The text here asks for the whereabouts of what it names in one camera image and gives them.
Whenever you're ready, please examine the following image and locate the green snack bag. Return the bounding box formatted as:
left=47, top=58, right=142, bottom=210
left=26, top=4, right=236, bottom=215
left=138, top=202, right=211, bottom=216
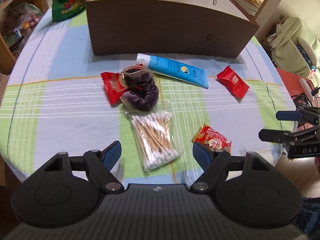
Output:
left=51, top=0, right=93, bottom=22

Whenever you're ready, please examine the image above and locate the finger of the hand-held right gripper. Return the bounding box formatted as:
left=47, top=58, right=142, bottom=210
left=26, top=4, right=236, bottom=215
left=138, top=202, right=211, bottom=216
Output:
left=276, top=110, right=304, bottom=121
left=258, top=129, right=288, bottom=143

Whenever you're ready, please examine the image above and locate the small red labelled packet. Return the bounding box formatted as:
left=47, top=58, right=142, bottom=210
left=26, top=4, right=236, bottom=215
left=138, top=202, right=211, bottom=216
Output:
left=100, top=71, right=125, bottom=105

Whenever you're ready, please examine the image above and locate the red cardboard box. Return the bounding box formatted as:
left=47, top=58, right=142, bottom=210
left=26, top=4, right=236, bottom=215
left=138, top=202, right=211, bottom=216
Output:
left=275, top=67, right=313, bottom=98

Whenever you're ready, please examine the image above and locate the white power strip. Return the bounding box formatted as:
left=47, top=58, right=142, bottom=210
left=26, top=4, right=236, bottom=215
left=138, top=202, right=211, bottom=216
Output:
left=299, top=78, right=316, bottom=101

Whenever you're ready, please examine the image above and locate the pale green covered armchair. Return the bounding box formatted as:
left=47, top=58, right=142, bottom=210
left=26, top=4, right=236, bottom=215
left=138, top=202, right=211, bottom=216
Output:
left=266, top=17, right=320, bottom=78

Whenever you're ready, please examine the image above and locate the bag of cotton swabs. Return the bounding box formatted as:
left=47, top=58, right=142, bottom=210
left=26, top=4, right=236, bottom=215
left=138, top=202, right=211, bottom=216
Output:
left=130, top=111, right=182, bottom=172

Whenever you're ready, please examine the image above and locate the blue cream tube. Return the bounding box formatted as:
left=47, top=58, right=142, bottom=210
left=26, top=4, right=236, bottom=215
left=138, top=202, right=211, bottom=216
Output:
left=136, top=53, right=209, bottom=89

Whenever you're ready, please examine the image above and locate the checked tablecloth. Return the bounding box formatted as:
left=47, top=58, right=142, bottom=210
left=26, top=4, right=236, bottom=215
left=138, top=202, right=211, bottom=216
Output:
left=0, top=7, right=297, bottom=184

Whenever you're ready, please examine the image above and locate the plain red candy packet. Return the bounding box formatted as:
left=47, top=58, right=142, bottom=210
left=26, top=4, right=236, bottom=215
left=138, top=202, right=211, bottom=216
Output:
left=216, top=65, right=250, bottom=98

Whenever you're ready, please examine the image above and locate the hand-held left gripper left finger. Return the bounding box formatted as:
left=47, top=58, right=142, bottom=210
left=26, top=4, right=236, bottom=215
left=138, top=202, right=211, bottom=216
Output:
left=25, top=141, right=125, bottom=193

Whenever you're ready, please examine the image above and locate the brown cardboard box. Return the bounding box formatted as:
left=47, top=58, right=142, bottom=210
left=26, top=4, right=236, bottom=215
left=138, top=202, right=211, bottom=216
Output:
left=86, top=0, right=260, bottom=58

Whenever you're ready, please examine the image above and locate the dark velvet scrunchie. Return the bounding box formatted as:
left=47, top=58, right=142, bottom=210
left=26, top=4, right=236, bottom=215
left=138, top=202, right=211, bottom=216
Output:
left=119, top=65, right=160, bottom=112

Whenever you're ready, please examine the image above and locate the red patterned candy packet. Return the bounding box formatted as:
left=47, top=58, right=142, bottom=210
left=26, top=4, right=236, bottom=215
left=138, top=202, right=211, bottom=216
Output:
left=191, top=123, right=232, bottom=154

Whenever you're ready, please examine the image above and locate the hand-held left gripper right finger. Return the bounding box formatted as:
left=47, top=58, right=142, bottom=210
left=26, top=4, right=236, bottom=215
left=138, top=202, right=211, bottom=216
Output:
left=190, top=141, right=290, bottom=193

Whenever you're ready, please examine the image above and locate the dark blue rug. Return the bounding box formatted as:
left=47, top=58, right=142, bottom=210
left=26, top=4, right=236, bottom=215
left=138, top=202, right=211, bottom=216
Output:
left=295, top=197, right=320, bottom=240

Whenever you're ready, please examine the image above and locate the black metal fan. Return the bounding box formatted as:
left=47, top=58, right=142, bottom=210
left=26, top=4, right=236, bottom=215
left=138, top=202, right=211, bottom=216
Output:
left=291, top=96, right=313, bottom=127

